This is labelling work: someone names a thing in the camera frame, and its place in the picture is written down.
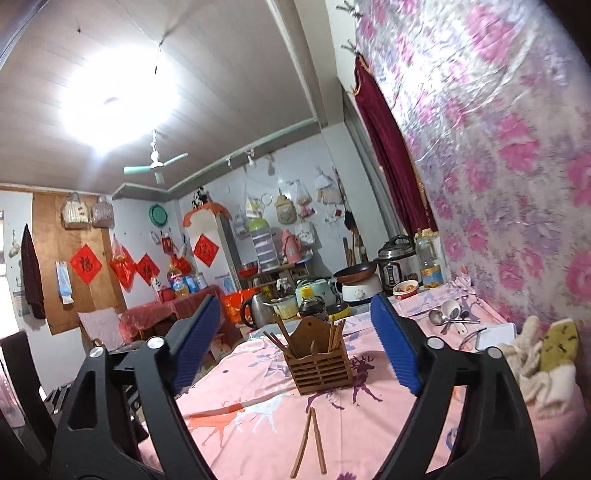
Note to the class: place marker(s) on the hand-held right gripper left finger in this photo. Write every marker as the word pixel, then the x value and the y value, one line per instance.
pixel 196 346

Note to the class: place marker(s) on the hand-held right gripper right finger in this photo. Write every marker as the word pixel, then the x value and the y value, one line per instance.
pixel 397 346

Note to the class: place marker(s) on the wooden chopstick holder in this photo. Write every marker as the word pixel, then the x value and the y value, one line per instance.
pixel 318 374

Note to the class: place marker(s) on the wooden chopstick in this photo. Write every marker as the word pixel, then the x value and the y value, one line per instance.
pixel 302 445
pixel 319 443

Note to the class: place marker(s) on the metal spoon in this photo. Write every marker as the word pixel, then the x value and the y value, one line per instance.
pixel 445 328

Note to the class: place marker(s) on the table with red cloth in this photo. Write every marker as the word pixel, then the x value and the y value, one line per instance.
pixel 152 314

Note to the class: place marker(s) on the red bowl with food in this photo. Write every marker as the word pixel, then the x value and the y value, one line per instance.
pixel 406 290

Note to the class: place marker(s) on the orange carton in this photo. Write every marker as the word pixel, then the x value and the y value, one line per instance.
pixel 233 302

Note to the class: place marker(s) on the blue tin cans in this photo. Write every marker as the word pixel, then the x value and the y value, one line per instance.
pixel 195 282

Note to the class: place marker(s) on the white electric hotplate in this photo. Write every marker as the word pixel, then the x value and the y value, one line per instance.
pixel 362 291

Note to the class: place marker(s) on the yellow oil jug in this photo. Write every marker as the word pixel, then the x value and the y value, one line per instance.
pixel 178 284

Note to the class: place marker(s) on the steel electric kettle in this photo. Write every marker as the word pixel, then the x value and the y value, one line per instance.
pixel 256 311

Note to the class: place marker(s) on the yellow electric pan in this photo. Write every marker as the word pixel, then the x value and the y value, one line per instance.
pixel 338 309

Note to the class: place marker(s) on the steel pressure cooker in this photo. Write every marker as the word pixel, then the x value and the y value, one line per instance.
pixel 395 267

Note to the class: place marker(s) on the white refrigerator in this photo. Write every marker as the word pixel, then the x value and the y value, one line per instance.
pixel 226 272

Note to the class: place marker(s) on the red gift bag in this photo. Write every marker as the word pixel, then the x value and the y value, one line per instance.
pixel 180 265

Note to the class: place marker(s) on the copper frying pan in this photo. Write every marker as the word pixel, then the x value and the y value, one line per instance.
pixel 354 272

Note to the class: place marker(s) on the pink printed tablecloth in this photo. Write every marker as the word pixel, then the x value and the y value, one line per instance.
pixel 258 406

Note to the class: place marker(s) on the clear cooking oil bottle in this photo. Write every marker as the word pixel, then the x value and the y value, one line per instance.
pixel 429 265

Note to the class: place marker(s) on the dark soy sauce bottle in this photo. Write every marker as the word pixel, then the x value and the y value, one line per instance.
pixel 313 310

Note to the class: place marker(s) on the red diamond paper poster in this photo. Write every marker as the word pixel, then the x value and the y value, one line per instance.
pixel 86 263
pixel 147 268
pixel 206 250

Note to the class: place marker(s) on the red basin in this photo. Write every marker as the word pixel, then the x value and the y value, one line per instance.
pixel 248 269

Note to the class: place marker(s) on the mint green rice cooker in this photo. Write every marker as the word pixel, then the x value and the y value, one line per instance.
pixel 316 290

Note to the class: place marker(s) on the rattan chair with cushion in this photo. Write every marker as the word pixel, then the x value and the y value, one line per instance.
pixel 99 325

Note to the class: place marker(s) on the white square box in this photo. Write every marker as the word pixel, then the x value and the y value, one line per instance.
pixel 498 336

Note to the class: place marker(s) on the wooden boards and rolling pins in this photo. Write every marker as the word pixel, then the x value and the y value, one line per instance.
pixel 355 251

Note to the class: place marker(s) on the red hanging decoration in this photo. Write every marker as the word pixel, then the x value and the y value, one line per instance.
pixel 122 265

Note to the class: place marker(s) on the stacked steamer with green lid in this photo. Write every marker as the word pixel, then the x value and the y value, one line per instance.
pixel 263 247

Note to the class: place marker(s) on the cream knitted cloth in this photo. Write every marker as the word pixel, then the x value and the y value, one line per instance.
pixel 526 364

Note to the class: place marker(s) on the orange cloth cover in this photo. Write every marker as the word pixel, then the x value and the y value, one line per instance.
pixel 205 212

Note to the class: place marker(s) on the pink thermos jug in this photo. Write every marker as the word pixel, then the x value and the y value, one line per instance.
pixel 289 249

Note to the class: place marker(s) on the black hanging pan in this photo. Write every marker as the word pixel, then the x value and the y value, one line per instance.
pixel 349 219

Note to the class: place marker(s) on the green round plate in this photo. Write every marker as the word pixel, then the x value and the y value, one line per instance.
pixel 158 215

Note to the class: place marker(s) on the white tote bag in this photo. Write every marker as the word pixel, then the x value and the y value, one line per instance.
pixel 307 234

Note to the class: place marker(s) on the blue mask packet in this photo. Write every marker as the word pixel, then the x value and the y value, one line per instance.
pixel 64 284

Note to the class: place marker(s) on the black and white plush toy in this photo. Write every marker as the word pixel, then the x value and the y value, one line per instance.
pixel 200 197

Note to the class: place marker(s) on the brown wooden board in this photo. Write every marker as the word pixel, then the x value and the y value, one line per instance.
pixel 51 295

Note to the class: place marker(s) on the hanging clear plastic bag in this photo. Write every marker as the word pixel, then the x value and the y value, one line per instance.
pixel 327 189
pixel 254 203
pixel 304 201

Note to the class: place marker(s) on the beige hanging heart bag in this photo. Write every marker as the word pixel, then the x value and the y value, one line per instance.
pixel 285 212

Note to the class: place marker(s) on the woven straw bag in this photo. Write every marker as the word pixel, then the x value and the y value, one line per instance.
pixel 75 214
pixel 102 214

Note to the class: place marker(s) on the yellow patterned cloth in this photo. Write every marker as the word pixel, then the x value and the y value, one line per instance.
pixel 558 344

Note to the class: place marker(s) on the dark hanging garment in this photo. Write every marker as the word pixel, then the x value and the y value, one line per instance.
pixel 33 272

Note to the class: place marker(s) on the green ceiling fan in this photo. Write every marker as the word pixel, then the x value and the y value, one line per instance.
pixel 156 166

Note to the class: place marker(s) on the dark red curtain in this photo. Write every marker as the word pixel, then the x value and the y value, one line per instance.
pixel 392 161

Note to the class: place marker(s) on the round ceiling light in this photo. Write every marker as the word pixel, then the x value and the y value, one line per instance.
pixel 120 97

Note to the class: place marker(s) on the floral plastic wall sheet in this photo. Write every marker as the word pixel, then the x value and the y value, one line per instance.
pixel 498 138

